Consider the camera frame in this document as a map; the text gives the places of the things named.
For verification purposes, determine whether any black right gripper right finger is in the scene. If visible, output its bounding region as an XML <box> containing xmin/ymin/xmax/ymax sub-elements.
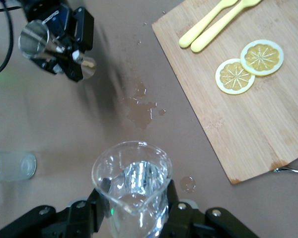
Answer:
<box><xmin>160</xmin><ymin>179</ymin><xmax>261</xmax><ymax>238</ymax></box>

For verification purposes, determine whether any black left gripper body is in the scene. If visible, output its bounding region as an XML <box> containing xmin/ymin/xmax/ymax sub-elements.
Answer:
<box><xmin>21</xmin><ymin>0</ymin><xmax>72</xmax><ymax>31</ymax></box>

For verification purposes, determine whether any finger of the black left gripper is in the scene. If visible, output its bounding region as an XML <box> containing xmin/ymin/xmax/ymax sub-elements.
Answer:
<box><xmin>31</xmin><ymin>56</ymin><xmax>84</xmax><ymax>83</ymax></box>
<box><xmin>72</xmin><ymin>6</ymin><xmax>95</xmax><ymax>52</ymax></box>

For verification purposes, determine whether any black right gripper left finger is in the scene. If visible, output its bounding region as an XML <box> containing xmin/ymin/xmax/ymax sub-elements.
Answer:
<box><xmin>0</xmin><ymin>182</ymin><xmax>112</xmax><ymax>238</ymax></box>

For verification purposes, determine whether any shiny steel jigger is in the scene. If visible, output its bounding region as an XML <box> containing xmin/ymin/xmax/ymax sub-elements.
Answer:
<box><xmin>18</xmin><ymin>19</ymin><xmax>98</xmax><ymax>80</ymax></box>

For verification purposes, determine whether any clear glass measuring cup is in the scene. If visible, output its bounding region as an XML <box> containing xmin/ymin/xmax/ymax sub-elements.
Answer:
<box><xmin>91</xmin><ymin>140</ymin><xmax>173</xmax><ymax>238</ymax></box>

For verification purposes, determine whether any small liquid drop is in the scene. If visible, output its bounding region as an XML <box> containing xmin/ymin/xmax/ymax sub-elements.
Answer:
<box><xmin>179</xmin><ymin>176</ymin><xmax>197</xmax><ymax>194</ymax></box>

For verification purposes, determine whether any brown table cover sheet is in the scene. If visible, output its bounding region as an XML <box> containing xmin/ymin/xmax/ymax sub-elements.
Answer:
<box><xmin>0</xmin><ymin>0</ymin><xmax>298</xmax><ymax>238</ymax></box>

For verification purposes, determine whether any green sleeved glass bottle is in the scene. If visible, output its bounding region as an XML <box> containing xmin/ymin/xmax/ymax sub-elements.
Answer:
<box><xmin>0</xmin><ymin>151</ymin><xmax>38</xmax><ymax>185</ymax></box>

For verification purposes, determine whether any liquid spill puddle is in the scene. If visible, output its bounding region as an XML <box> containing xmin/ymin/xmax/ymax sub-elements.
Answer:
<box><xmin>122</xmin><ymin>81</ymin><xmax>167</xmax><ymax>130</ymax></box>

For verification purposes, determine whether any wooden cutting board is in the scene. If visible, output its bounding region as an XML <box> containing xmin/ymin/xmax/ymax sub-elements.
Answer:
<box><xmin>151</xmin><ymin>0</ymin><xmax>298</xmax><ymax>185</ymax></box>

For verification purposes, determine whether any yellow plastic knife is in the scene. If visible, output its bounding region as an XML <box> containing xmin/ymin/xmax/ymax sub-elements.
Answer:
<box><xmin>178</xmin><ymin>0</ymin><xmax>239</xmax><ymax>49</ymax></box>

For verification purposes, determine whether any yellow plastic fork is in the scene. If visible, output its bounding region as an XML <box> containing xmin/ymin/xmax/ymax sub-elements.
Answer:
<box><xmin>190</xmin><ymin>0</ymin><xmax>264</xmax><ymax>53</ymax></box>

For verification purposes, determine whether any yellow lemon slice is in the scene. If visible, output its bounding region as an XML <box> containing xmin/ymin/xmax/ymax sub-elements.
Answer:
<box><xmin>240</xmin><ymin>39</ymin><xmax>285</xmax><ymax>77</ymax></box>
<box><xmin>215</xmin><ymin>58</ymin><xmax>256</xmax><ymax>96</ymax></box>

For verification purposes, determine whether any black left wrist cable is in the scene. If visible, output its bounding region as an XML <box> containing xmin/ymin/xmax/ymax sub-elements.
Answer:
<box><xmin>0</xmin><ymin>0</ymin><xmax>14</xmax><ymax>78</ymax></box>

